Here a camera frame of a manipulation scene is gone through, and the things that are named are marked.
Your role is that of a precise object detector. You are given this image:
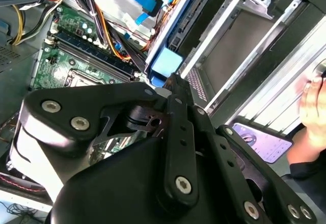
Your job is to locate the hard disk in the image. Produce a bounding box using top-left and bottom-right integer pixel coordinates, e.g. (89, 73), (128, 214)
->
(144, 0), (231, 87)

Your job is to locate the person's hand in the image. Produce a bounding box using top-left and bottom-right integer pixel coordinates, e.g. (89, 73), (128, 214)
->
(299, 75), (326, 133)

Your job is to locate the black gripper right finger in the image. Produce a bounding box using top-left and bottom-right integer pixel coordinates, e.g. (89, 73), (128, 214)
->
(177, 74), (318, 224)

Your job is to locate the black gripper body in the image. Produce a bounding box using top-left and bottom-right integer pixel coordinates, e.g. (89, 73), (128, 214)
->
(49, 105), (268, 224)

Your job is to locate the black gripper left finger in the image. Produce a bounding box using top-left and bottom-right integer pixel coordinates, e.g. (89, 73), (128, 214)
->
(19, 73), (201, 209)

